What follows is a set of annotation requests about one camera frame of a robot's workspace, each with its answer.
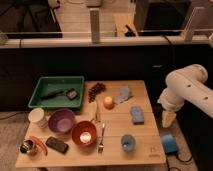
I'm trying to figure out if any red bowl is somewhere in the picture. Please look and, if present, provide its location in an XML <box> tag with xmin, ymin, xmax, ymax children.
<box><xmin>72</xmin><ymin>121</ymin><xmax>97</xmax><ymax>147</ymax></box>

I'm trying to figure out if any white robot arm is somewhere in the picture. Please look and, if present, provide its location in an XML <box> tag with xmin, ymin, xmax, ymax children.
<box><xmin>158</xmin><ymin>64</ymin><xmax>213</xmax><ymax>128</ymax></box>

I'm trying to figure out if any green plastic tray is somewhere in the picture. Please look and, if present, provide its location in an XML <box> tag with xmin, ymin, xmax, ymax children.
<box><xmin>28</xmin><ymin>76</ymin><xmax>84</xmax><ymax>109</ymax></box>

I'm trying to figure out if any blue device on floor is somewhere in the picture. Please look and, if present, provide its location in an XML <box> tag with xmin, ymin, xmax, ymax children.
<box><xmin>161</xmin><ymin>134</ymin><xmax>179</xmax><ymax>154</ymax></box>

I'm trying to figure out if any blue sponge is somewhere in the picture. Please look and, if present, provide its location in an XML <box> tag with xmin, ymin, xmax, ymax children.
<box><xmin>130</xmin><ymin>106</ymin><xmax>144</xmax><ymax>124</ymax></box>

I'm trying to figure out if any small blue bowl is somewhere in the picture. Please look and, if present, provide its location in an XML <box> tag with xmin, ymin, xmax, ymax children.
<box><xmin>121</xmin><ymin>134</ymin><xmax>136</xmax><ymax>152</ymax></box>

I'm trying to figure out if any light blue cloth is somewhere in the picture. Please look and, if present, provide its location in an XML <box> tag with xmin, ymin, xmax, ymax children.
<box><xmin>114</xmin><ymin>86</ymin><xmax>132</xmax><ymax>104</ymax></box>

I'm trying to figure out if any wooden table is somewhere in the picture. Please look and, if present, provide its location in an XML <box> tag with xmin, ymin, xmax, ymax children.
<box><xmin>16</xmin><ymin>80</ymin><xmax>166</xmax><ymax>168</ymax></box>

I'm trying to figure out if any orange fruit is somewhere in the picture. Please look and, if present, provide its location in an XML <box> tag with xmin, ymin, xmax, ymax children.
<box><xmin>103</xmin><ymin>96</ymin><xmax>114</xmax><ymax>109</ymax></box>

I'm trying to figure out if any silver fork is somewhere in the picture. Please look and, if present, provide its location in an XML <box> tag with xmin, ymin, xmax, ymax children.
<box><xmin>98</xmin><ymin>123</ymin><xmax>105</xmax><ymax>154</ymax></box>

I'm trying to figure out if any yellow green banana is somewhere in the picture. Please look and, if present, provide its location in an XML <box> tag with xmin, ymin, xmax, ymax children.
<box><xmin>92</xmin><ymin>100</ymin><xmax>101</xmax><ymax>123</ymax></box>

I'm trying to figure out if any purple bowl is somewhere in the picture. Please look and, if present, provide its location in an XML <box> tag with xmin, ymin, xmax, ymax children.
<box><xmin>48</xmin><ymin>109</ymin><xmax>76</xmax><ymax>134</ymax></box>

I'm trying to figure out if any black phone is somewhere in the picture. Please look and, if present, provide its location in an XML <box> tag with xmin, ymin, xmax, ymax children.
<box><xmin>45</xmin><ymin>137</ymin><xmax>68</xmax><ymax>154</ymax></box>

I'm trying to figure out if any white paper cup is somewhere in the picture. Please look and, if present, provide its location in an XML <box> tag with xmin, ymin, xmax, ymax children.
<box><xmin>28</xmin><ymin>108</ymin><xmax>47</xmax><ymax>128</ymax></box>

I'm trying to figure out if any small metal cup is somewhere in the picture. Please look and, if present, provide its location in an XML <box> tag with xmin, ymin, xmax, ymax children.
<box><xmin>20</xmin><ymin>140</ymin><xmax>37</xmax><ymax>155</ymax></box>

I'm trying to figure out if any black handled brush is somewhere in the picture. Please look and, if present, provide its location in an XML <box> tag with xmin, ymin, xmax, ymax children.
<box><xmin>40</xmin><ymin>88</ymin><xmax>78</xmax><ymax>100</ymax></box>

